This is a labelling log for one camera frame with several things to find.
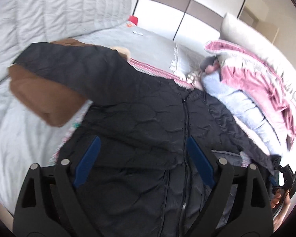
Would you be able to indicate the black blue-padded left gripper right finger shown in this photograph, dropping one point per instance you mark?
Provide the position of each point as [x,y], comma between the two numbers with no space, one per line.
[251,211]

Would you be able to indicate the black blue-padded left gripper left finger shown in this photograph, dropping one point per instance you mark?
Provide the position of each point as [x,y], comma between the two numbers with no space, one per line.
[47,204]

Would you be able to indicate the black quilted puffer jacket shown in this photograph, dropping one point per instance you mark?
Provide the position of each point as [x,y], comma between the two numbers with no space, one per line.
[144,182]

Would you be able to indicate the right human hand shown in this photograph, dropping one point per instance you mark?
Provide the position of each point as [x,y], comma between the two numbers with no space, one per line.
[281,201]

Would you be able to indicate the light blue fluffy blanket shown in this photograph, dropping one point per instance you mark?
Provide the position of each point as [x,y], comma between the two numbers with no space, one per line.
[246,113]

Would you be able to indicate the brown suede coat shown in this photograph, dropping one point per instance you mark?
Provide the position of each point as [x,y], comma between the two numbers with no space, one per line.
[55,79]

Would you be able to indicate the pink fleece blanket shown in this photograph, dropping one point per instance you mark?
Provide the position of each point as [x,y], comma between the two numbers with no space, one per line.
[245,71]

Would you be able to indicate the red green patterned knit blanket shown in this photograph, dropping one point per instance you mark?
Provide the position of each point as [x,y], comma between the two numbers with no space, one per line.
[191,81]

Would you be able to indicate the beige pillow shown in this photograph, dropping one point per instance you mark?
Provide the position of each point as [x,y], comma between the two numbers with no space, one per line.
[238,32]

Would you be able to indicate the grey quilted headboard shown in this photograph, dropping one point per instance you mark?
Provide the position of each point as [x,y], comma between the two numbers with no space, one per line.
[23,22]

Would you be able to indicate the white grey wardrobe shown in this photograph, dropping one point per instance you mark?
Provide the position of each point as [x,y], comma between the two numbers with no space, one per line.
[178,20]

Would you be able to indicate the red small box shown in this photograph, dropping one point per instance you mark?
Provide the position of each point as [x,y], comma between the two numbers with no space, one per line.
[133,20]

